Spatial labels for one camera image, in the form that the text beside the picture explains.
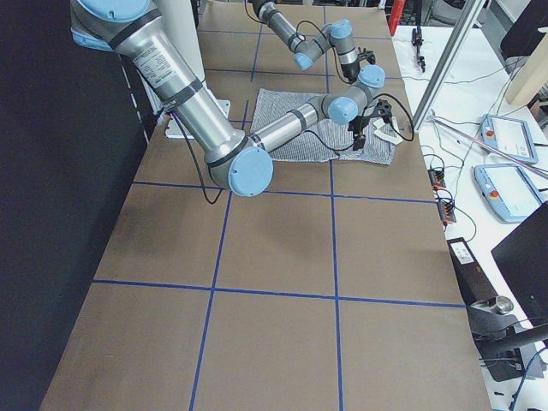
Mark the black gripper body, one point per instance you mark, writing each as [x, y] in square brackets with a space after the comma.
[358, 127]
[348, 71]

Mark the navy white striped polo shirt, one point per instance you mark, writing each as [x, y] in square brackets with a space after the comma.
[325, 140]

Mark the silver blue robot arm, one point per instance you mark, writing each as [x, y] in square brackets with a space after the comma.
[160, 39]
[312, 38]

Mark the black tripod tool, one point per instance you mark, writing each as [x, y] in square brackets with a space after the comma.
[417, 42]

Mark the black orange connector strip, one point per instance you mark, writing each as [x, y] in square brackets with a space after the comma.
[444, 198]

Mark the long metal reach stick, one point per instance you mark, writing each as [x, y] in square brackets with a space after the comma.
[536, 171]

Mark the far blue teach pendant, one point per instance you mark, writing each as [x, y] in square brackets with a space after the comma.
[509, 135]

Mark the blue teach pendant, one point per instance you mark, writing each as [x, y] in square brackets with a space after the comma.
[508, 191]
[509, 135]

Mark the near blue teach pendant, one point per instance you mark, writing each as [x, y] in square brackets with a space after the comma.
[508, 191]

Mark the black box with label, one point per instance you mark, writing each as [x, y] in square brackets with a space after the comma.
[472, 280]

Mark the black monitor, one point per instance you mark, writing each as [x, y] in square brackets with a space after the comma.
[521, 258]

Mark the grey aluminium frame post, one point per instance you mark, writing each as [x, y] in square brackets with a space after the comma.
[459, 34]

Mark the black camera stand with knob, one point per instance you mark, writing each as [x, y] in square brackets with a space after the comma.
[506, 346]

